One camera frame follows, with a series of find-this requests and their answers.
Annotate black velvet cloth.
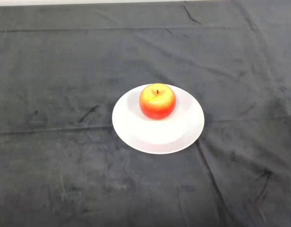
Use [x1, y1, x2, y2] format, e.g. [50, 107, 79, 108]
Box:
[0, 0, 291, 227]

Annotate red yellow apple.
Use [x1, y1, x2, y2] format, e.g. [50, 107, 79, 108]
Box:
[139, 83, 177, 121]

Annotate round white plate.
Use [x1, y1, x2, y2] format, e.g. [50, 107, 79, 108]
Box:
[111, 83, 205, 155]

